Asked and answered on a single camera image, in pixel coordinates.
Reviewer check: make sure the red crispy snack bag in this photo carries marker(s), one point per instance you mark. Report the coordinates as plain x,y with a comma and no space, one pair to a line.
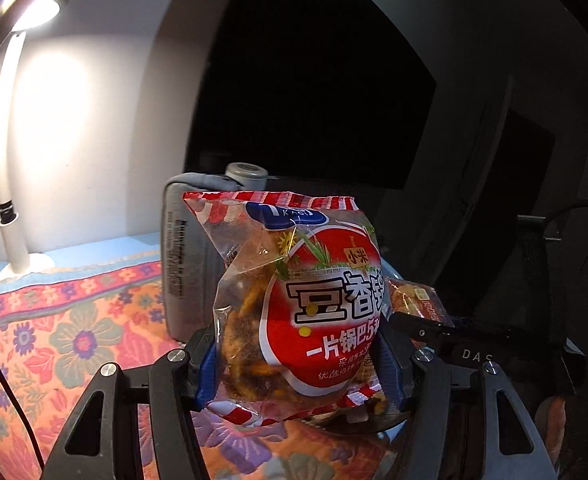
324,320

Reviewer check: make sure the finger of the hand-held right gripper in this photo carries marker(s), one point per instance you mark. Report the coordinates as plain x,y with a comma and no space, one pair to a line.
419,330

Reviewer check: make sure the small bread pack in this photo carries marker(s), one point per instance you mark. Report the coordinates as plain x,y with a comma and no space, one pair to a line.
419,297

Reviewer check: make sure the beige pencil pouch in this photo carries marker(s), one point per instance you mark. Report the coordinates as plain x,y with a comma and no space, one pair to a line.
184,260

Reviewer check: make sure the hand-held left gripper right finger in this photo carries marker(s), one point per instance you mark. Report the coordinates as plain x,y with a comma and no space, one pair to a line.
391,365

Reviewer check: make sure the black monitor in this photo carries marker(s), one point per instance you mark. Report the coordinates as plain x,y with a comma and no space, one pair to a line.
314,75

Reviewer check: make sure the white desk lamp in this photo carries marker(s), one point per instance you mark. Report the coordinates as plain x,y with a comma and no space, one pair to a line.
14,160

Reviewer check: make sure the person's right hand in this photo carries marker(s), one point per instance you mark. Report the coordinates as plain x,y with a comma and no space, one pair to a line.
551,430

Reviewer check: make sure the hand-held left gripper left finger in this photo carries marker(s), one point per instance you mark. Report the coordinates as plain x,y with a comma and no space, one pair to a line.
201,375

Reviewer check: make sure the floral orange table cloth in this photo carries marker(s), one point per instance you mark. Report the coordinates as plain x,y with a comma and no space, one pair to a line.
74,340

